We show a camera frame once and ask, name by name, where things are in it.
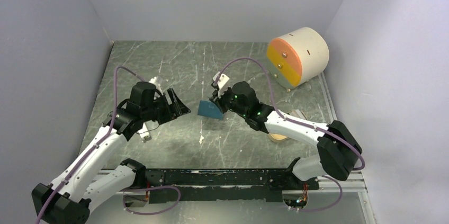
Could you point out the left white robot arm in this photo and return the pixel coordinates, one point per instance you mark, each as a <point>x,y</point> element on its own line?
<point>73,195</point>

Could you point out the blue card holder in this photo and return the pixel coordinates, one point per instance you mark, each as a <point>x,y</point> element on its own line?
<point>209,110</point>

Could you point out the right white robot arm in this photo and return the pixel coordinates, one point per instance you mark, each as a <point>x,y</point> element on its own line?
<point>337,150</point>

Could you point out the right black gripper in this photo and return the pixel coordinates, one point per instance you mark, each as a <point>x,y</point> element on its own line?
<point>218,101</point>

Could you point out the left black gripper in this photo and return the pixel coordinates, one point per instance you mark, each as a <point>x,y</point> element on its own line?
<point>172,110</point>

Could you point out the beige cylindrical drawer box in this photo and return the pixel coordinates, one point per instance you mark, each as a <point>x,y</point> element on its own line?
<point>296,57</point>

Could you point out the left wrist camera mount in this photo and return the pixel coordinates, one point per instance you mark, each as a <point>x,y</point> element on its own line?
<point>157,81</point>

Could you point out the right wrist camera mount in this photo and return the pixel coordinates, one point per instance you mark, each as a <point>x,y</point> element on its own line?
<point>220,83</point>

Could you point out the small white plastic piece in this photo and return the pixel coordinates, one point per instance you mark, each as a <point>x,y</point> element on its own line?
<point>145,136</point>

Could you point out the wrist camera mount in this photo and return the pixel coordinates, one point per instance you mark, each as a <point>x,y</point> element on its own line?
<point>157,81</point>
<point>220,83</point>

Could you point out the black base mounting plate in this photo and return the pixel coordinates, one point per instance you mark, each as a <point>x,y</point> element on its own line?
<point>220,184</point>

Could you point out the beige oval tray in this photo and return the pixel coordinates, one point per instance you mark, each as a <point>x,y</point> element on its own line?
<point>280,138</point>

